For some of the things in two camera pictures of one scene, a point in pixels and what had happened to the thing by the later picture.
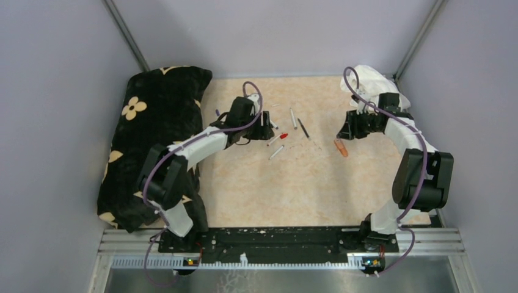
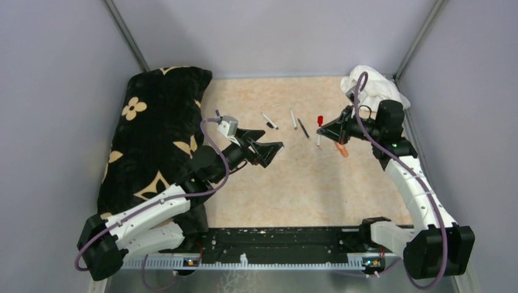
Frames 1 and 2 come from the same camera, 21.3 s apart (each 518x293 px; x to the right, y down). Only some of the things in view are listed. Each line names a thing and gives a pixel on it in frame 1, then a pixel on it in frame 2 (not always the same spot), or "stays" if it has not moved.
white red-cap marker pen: (281, 136) -> (320, 121)
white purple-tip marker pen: (273, 124) stays
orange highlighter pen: (339, 144) stays
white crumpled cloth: (368, 83) stays
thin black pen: (304, 129) stays
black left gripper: (262, 129) -> (248, 147)
